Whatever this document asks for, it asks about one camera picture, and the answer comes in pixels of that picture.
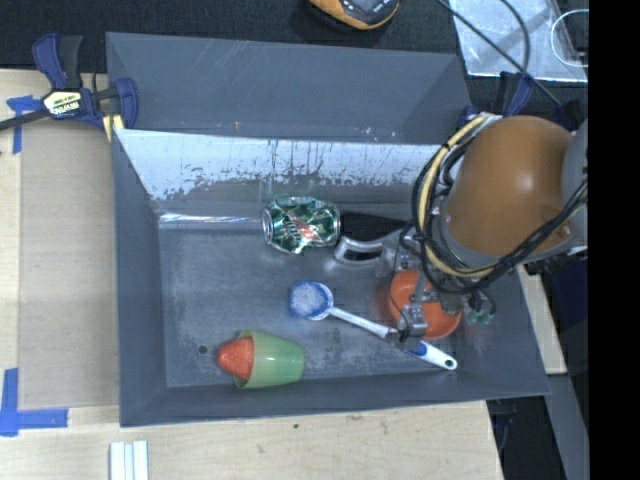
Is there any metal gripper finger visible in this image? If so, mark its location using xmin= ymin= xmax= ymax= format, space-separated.
xmin=409 ymin=318 xmax=429 ymax=353
xmin=396 ymin=306 xmax=416 ymax=344

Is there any white and blue dish brush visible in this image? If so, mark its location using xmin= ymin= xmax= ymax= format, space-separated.
xmin=287 ymin=279 xmax=459 ymax=372

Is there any orange ball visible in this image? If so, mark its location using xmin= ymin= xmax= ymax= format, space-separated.
xmin=384 ymin=269 xmax=463 ymax=341

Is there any green plastic cup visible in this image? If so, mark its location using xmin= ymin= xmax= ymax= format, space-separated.
xmin=233 ymin=329 xmax=306 ymax=390

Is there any crushed green drink can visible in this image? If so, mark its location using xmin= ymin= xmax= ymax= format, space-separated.
xmin=260 ymin=195 xmax=343 ymax=256

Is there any grey metal bin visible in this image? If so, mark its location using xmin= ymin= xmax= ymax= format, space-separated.
xmin=104 ymin=31 xmax=554 ymax=428

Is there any red toy strawberry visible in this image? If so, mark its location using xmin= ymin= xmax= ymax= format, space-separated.
xmin=216 ymin=336 xmax=256 ymax=382

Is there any pale wood board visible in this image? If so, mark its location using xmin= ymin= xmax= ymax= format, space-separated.
xmin=17 ymin=115 xmax=122 ymax=412

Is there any silver curved metal handle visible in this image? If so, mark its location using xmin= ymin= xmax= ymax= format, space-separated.
xmin=332 ymin=234 xmax=401 ymax=269

